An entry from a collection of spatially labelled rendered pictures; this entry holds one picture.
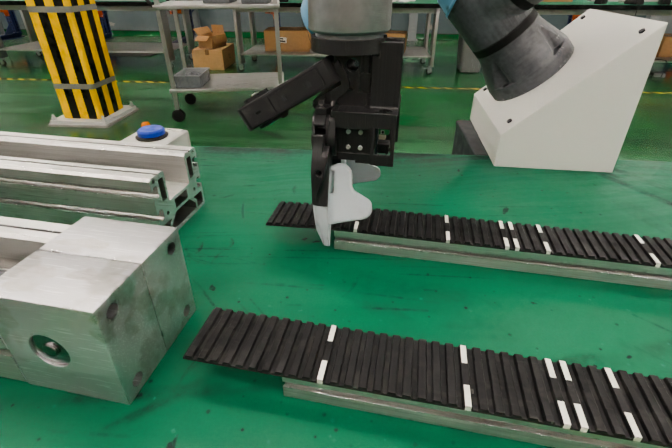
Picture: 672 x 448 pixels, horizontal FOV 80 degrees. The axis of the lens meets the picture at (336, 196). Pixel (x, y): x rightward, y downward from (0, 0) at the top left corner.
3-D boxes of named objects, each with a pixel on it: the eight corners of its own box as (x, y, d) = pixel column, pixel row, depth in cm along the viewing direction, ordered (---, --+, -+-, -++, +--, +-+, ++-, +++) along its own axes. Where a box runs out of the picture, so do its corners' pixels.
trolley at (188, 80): (287, 99, 383) (280, -20, 334) (288, 117, 336) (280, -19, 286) (176, 103, 372) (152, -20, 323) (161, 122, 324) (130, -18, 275)
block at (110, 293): (208, 292, 40) (192, 212, 36) (130, 406, 30) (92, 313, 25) (129, 280, 42) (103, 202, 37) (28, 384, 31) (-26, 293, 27)
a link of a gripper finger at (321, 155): (324, 209, 39) (330, 117, 37) (308, 208, 39) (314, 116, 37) (333, 201, 43) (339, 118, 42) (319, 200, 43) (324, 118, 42)
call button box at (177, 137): (195, 163, 68) (188, 127, 65) (162, 189, 59) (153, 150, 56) (153, 159, 69) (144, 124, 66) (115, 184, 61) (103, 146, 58)
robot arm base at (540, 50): (486, 88, 83) (458, 51, 80) (556, 37, 76) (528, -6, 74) (502, 110, 70) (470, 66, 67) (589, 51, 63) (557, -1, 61)
